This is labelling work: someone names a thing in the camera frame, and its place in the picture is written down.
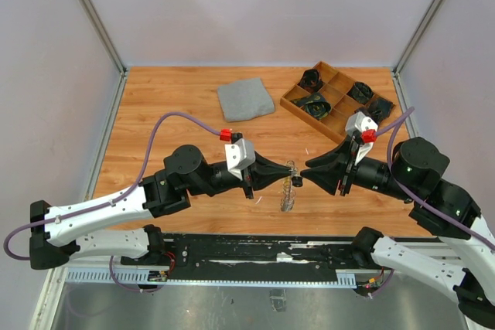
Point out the rolled dark tie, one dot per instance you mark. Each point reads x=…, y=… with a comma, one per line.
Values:
x=311, y=81
x=360, y=92
x=378, y=110
x=315, y=105

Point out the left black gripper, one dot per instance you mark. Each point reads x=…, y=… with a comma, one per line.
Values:
x=261, y=174

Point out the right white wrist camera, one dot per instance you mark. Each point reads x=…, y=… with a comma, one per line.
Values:
x=362, y=129

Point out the rolled dark tie centre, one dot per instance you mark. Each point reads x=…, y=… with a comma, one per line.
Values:
x=315, y=105

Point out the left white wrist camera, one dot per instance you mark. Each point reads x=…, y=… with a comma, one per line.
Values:
x=239, y=156

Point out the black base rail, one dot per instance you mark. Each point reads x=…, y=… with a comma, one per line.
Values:
x=254, y=258

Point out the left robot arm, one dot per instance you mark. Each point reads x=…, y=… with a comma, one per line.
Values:
x=60, y=234

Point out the rolled dark tie top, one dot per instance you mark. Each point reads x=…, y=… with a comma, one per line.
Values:
x=311, y=81

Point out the folded grey cloth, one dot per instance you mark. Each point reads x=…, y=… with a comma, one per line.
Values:
x=244, y=100

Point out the wooden compartment tray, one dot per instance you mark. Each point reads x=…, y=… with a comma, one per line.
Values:
x=336, y=84

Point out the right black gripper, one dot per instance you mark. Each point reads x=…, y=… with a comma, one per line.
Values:
x=326, y=176

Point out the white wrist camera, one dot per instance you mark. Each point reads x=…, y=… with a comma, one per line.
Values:
x=239, y=156
x=362, y=129

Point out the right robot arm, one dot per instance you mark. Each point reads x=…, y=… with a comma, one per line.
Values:
x=413, y=173

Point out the black capped key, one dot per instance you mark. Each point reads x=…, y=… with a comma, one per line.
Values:
x=297, y=181

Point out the rolled dark tie lower right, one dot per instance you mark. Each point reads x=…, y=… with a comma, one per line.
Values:
x=378, y=110

